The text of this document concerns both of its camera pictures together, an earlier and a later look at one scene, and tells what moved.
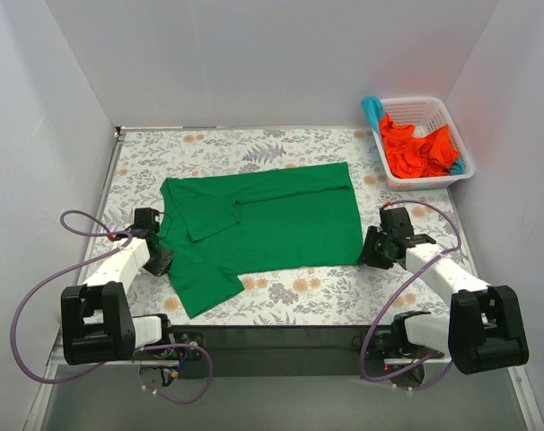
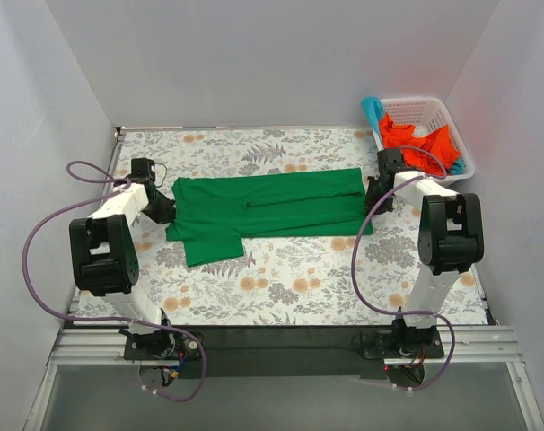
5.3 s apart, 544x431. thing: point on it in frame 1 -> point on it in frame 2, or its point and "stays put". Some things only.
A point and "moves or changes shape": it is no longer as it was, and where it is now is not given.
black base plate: x=276 y=351 stays put
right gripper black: x=373 y=250 -> x=377 y=197
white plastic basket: x=425 y=114 stays put
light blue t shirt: x=375 y=110 stays put
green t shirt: x=217 y=224 moves or changes shape
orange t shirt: x=412 y=155 stays put
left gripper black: x=162 y=259 -> x=162 y=210
